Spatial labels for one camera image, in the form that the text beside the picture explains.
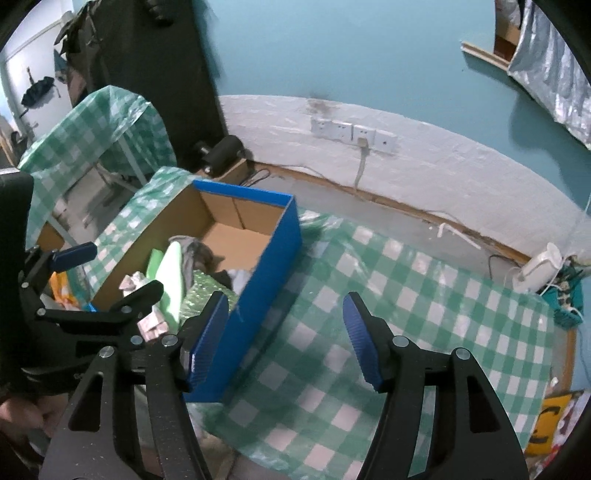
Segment white wall sockets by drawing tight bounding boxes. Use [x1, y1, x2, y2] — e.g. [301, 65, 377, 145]
[310, 116, 398, 155]

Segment blue cardboard box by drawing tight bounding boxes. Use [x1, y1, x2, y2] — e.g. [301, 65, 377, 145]
[92, 179, 303, 403]

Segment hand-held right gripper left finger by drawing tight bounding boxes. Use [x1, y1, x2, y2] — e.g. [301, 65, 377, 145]
[39, 291, 230, 480]

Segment pile of litter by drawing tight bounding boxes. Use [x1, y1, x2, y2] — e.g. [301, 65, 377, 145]
[551, 392, 587, 453]

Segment light green cloth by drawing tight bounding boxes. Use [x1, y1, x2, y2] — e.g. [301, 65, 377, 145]
[147, 241, 188, 326]

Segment person's left hand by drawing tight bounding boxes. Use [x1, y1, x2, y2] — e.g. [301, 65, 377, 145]
[0, 397, 51, 444]

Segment black cylindrical device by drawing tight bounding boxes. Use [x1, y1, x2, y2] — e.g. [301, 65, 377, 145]
[194, 135, 245, 176]

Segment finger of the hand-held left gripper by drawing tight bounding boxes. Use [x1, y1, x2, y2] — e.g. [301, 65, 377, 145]
[34, 279, 164, 342]
[18, 241, 99, 296]

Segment green checked table cover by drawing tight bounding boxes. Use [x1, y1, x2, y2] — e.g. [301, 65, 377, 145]
[18, 85, 178, 250]

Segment white and pink cloth bundle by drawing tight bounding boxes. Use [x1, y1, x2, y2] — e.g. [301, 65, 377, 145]
[119, 272, 171, 342]

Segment wooden box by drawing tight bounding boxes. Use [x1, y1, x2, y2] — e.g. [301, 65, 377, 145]
[203, 158, 252, 185]

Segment teal basket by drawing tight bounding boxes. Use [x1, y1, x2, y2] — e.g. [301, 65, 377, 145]
[540, 277, 585, 328]

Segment beige plug cable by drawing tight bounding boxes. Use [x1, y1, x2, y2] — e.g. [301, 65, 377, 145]
[353, 136, 370, 190]

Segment white kettle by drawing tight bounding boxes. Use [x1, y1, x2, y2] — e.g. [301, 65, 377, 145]
[512, 242, 566, 294]

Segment wooden strip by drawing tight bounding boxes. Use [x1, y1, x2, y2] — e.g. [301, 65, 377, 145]
[462, 41, 511, 72]

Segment black cabinet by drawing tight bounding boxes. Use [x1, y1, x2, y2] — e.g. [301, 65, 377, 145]
[65, 0, 227, 171]

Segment dark hanging clothes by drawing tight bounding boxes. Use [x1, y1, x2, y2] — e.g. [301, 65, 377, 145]
[53, 0, 107, 61]

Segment yellow bag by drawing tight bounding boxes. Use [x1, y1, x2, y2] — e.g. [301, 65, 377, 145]
[524, 392, 578, 457]

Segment orange packet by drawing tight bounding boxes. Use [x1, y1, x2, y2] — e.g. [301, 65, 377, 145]
[48, 272, 75, 305]

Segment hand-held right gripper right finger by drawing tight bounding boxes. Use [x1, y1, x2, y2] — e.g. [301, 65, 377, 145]
[342, 292, 529, 480]

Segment black umbrella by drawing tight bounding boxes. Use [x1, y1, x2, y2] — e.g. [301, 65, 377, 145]
[21, 76, 55, 109]

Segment white pipe piece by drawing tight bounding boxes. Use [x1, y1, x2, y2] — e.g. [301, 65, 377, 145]
[436, 223, 481, 250]

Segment silver foil curtain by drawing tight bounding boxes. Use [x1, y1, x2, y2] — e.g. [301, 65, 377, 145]
[508, 0, 591, 148]

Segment grey cloth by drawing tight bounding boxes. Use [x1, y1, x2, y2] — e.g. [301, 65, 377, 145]
[168, 235, 222, 296]

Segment green patterned cloth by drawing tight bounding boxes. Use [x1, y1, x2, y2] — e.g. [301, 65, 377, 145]
[180, 270, 241, 324]

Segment green checked tablecloth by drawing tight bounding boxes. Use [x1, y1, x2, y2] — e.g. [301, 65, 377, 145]
[88, 166, 555, 478]

